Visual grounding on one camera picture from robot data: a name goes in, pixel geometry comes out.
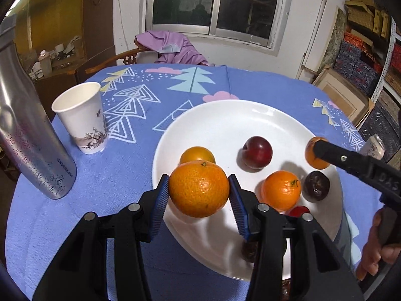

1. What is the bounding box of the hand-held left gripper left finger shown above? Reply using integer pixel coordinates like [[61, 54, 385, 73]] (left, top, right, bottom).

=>
[[32, 173, 171, 301]]

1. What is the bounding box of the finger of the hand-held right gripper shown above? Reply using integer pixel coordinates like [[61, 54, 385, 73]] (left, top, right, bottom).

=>
[[314, 140, 381, 185]]

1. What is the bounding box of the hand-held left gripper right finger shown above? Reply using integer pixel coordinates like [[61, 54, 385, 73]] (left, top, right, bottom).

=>
[[228, 173, 365, 301]]

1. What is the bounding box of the dark passion fruit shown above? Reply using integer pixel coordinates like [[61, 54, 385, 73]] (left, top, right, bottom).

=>
[[303, 170, 330, 202]]

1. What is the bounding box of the orange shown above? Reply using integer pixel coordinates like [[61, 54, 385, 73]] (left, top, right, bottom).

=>
[[261, 171, 301, 211], [168, 161, 230, 218]]

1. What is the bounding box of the dark red plum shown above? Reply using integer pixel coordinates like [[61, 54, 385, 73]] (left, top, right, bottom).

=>
[[240, 136, 272, 170]]

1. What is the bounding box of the red tomato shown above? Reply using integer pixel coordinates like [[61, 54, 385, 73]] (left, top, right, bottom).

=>
[[288, 205, 311, 218]]

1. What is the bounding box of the white plate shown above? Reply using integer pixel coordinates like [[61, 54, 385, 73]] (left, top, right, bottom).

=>
[[152, 99, 345, 281]]

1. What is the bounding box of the person's right hand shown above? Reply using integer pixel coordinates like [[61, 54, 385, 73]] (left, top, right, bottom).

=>
[[355, 208, 401, 281]]

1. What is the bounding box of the white drink can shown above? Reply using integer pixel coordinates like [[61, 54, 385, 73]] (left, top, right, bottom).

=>
[[359, 134, 385, 160]]

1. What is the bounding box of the blue printed tablecloth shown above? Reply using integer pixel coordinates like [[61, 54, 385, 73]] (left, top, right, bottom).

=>
[[5, 63, 373, 301]]

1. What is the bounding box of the stack of patterned boxes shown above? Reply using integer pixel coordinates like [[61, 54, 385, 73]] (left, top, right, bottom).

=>
[[326, 0, 401, 164]]

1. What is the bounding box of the white metal shelf rack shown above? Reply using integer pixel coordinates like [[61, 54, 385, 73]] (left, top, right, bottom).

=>
[[370, 16, 401, 101]]

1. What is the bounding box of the white paper cup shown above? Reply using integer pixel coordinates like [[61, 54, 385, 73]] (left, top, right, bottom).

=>
[[52, 82, 109, 155]]

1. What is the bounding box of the white board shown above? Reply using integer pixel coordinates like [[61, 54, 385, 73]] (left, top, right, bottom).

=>
[[301, 0, 327, 74]]

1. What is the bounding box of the steel water bottle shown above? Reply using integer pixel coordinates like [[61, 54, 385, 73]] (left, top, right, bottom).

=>
[[0, 14, 77, 200]]

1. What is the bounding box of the brown wooden armchair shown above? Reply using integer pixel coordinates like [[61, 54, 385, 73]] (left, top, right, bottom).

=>
[[85, 36, 160, 74]]

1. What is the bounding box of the purple cloth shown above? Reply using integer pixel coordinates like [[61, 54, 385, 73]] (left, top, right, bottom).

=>
[[135, 30, 210, 67]]

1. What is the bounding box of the small plastic bottle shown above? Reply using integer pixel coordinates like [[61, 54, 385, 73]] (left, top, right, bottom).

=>
[[38, 50, 52, 72]]

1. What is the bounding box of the wooden glass cabinet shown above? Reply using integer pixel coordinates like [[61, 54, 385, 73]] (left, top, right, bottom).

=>
[[13, 0, 116, 98]]

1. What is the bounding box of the sliding glass window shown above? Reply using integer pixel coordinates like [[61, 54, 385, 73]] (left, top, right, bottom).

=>
[[145, 0, 295, 49]]

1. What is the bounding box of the cardboard picture frame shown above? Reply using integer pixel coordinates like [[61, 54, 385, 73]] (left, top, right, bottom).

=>
[[312, 66, 375, 126]]

